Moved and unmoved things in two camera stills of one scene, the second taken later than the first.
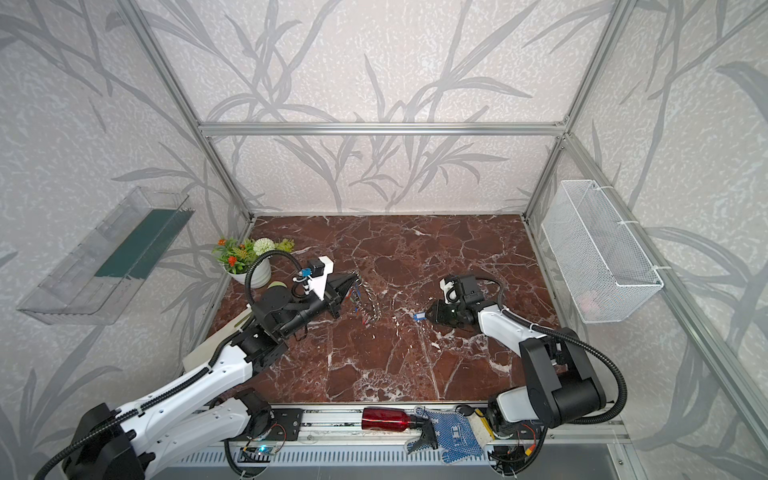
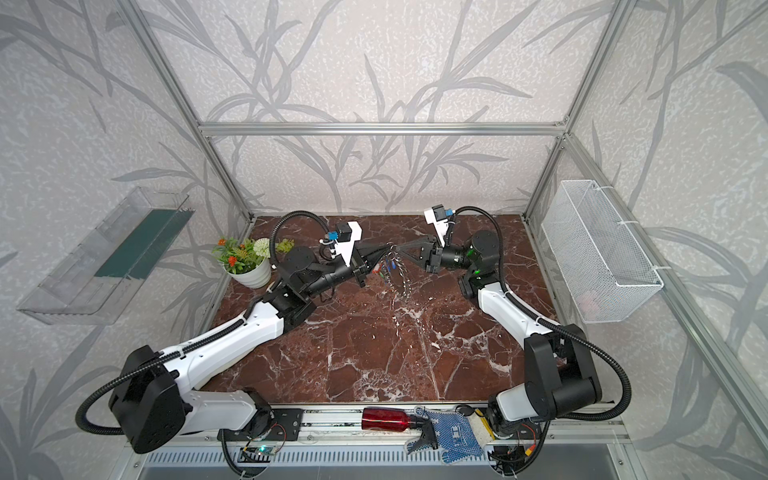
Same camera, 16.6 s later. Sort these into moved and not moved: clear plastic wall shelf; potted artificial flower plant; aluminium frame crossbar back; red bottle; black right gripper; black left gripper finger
Moved: black left gripper finger; black right gripper
Not moved: potted artificial flower plant; aluminium frame crossbar back; red bottle; clear plastic wall shelf
